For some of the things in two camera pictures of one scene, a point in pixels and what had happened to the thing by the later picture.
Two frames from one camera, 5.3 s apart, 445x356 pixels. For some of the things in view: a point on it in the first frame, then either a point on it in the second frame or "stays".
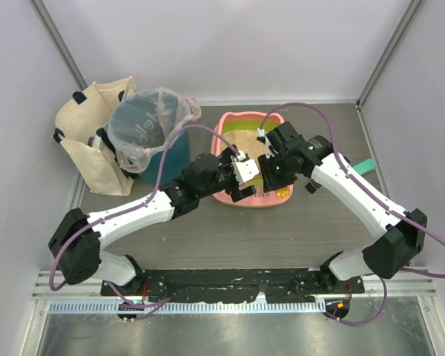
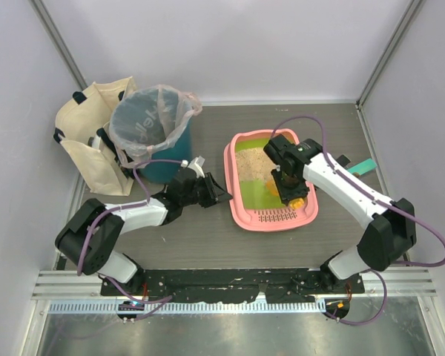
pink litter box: [225, 122] -> [251, 192]
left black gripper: [241, 189] -> [211, 190]
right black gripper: [276, 182] stays
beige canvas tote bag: [81, 127] stays
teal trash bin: [142, 124] stays
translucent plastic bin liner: [142, 120] stays
